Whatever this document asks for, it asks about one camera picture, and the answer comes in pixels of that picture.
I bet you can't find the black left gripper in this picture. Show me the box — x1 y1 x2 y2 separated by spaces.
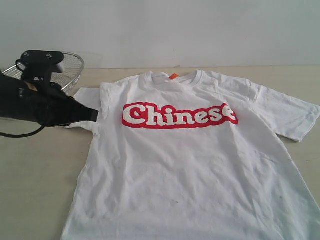
0 70 99 127

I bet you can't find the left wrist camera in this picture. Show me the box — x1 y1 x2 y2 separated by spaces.
15 50 65 83

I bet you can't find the white cotton t-shirt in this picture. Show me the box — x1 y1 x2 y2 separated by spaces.
61 70 320 240

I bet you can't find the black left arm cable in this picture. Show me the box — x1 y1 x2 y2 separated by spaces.
0 123 48 138

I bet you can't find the metal mesh basket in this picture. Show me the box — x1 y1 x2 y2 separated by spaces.
1 51 85 97

